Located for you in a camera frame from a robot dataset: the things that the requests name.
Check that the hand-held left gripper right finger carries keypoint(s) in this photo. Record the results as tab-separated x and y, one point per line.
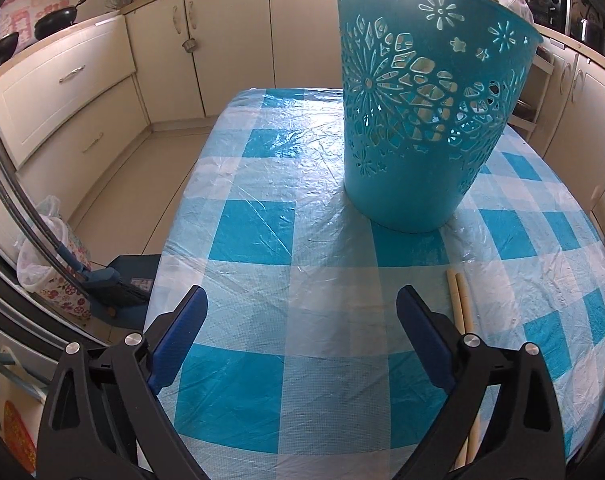
422	330

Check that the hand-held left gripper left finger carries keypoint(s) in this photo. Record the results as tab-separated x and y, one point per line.
182	340

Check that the teal plastic cutout basket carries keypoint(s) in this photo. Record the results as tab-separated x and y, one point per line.
407	195

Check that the blue dustpan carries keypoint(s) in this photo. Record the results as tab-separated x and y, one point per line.
132	267

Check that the blue broom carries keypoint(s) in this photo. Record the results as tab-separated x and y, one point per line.
105	282

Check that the blue checked plastic tablecloth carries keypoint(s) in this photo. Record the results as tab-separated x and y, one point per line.
282	260

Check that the cream base cabinet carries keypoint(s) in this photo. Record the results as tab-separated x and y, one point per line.
232	35
582	105

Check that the floral trash bin with bag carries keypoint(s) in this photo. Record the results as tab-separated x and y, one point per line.
47	270

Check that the orange patterned flat object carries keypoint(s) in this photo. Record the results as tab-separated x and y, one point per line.
20	440

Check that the white rolling cart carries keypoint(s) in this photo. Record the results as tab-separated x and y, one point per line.
539	67

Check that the cream cabinet drawer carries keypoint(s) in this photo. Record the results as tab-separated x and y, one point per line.
82	150
57	90

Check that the black cooking pot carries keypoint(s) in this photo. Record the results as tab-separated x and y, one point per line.
592	32

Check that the black countertop oven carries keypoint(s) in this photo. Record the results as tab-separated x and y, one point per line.
542	0

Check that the small metal cup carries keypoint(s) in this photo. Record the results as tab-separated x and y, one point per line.
191	46

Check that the black pan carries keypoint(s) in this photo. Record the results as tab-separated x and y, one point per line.
0	50

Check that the metal door frame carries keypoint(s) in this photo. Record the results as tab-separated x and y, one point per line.
12	240

